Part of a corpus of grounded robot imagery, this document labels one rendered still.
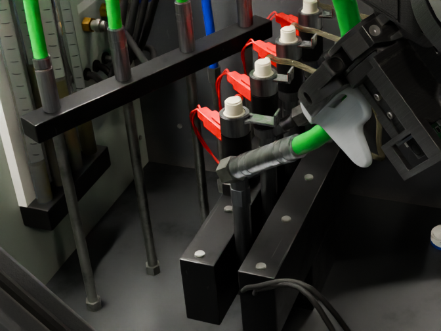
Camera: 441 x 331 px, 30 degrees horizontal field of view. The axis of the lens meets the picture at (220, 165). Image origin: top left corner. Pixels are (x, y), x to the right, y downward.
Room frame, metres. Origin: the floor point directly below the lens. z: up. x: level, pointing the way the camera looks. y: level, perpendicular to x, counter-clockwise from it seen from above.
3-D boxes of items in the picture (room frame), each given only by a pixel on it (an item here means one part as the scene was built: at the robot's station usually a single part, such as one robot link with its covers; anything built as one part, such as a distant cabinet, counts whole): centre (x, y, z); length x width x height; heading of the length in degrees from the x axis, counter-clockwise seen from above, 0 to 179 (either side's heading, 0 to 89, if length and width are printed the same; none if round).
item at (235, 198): (0.65, -0.03, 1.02); 0.05 x 0.03 x 0.21; 65
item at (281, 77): (0.72, -0.06, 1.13); 0.03 x 0.02 x 0.01; 65
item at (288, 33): (0.80, -0.08, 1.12); 0.02 x 0.02 x 0.03
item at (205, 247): (0.76, -0.07, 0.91); 0.34 x 0.10 x 0.15; 155
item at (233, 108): (0.66, -0.02, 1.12); 0.02 x 0.02 x 0.03
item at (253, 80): (0.72, -0.06, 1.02); 0.05 x 0.03 x 0.21; 65
